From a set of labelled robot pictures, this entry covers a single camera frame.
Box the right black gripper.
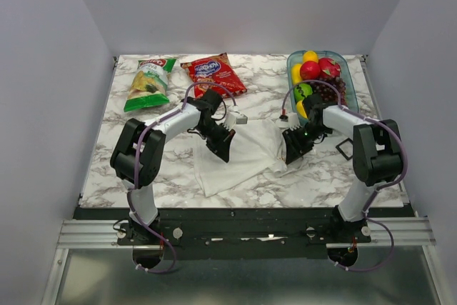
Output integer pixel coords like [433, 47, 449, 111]
[281, 122, 330, 164]

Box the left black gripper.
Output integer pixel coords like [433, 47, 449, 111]
[196, 120, 236, 163]

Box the white garment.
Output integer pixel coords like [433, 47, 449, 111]
[193, 119, 303, 197]

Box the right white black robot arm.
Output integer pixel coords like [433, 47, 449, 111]
[279, 94, 407, 242]

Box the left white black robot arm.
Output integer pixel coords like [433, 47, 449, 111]
[110, 89, 247, 244]

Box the yellow pear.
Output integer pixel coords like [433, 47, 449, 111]
[296, 100, 308, 119]

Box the green lime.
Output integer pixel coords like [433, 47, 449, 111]
[293, 84, 313, 103]

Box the dark grape bunch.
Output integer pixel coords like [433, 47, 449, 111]
[310, 77, 347, 105]

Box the yellow lemon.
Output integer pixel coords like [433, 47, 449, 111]
[291, 64, 303, 85]

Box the red snack bag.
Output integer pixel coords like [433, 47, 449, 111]
[180, 53, 247, 96]

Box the red apple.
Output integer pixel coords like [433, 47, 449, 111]
[299, 61, 321, 80]

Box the pink dragon fruit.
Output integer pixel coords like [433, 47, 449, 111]
[318, 57, 341, 78]

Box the teal plastic fruit basket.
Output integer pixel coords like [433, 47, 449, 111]
[287, 51, 359, 111]

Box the green chips bag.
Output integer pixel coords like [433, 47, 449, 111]
[124, 58, 176, 112]

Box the orange fruit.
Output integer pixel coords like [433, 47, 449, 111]
[303, 51, 319, 63]

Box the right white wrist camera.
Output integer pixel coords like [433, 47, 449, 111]
[276, 112, 301, 130]

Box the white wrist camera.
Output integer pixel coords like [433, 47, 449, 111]
[223, 111, 248, 131]
[276, 112, 301, 130]

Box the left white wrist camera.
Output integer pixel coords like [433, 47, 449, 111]
[223, 111, 248, 131]

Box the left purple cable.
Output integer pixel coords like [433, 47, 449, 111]
[128, 81, 239, 274]

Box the purple cable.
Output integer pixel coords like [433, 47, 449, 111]
[128, 81, 239, 274]
[281, 79, 409, 272]

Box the black square frame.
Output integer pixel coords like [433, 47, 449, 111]
[336, 139, 353, 161]

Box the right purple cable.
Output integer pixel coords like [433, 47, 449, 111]
[281, 79, 409, 272]

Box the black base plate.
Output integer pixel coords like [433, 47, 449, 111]
[72, 207, 415, 269]

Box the aluminium rail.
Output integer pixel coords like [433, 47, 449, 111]
[57, 217, 436, 249]

